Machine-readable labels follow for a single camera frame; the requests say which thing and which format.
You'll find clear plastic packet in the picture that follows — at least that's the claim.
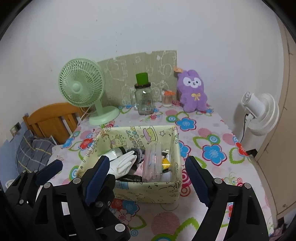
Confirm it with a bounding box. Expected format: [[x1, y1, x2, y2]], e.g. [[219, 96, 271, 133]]
[[142, 143, 162, 182]]

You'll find green tissue paper pack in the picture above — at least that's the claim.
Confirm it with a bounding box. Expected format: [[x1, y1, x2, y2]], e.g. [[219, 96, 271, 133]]
[[103, 146, 128, 161]]

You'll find pink wet wipes pack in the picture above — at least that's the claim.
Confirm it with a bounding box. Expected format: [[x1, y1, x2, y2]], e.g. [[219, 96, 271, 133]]
[[133, 166, 143, 177]]

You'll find grey knitted soft item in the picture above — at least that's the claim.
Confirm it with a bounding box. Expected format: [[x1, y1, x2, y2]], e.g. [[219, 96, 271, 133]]
[[126, 148, 145, 164]]

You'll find grey plaid pillow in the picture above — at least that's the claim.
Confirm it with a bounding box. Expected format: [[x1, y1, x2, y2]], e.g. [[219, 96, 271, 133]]
[[16, 137, 55, 174]]

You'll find white glove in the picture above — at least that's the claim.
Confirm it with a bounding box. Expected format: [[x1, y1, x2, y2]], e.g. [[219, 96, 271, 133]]
[[108, 151, 137, 179]]

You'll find beige wooden door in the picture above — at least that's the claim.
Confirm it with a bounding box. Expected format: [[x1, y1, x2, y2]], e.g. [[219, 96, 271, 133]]
[[255, 21, 295, 219]]

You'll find yellow cartoon fabric storage box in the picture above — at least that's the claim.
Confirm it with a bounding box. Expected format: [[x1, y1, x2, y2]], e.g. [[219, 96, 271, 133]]
[[77, 126, 182, 203]]

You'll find floral tablecloth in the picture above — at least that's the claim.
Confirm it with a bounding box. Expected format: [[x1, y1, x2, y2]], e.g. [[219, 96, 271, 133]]
[[51, 103, 274, 240]]

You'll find yellow cartoon tissue pack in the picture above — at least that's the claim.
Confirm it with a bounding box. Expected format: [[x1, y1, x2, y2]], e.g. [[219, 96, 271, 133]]
[[162, 152, 171, 173]]

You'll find green desk fan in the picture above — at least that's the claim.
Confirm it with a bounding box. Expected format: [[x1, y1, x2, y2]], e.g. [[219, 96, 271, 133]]
[[58, 58, 119, 126]]

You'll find white standing fan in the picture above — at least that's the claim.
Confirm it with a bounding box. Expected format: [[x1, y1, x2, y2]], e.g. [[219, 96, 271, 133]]
[[241, 91, 280, 136]]

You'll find green cartoon cardboard panel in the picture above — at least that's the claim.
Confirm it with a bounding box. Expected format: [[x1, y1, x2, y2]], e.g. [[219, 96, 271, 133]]
[[96, 50, 178, 108]]

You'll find glass mason jar mug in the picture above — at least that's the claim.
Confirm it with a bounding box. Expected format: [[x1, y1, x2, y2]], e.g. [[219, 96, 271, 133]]
[[130, 82, 154, 115]]

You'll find green plastic cup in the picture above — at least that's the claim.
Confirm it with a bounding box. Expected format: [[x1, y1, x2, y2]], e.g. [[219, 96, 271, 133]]
[[135, 72, 149, 85]]

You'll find cotton swab jar orange lid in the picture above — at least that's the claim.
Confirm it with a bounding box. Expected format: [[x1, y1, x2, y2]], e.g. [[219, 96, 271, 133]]
[[161, 89, 176, 108]]

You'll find purple plush bunny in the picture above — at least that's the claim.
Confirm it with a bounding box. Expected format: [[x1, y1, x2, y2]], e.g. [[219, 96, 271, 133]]
[[177, 70, 208, 113]]

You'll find wall power outlet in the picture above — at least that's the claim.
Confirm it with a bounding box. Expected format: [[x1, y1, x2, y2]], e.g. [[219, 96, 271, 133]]
[[10, 122, 22, 137]]

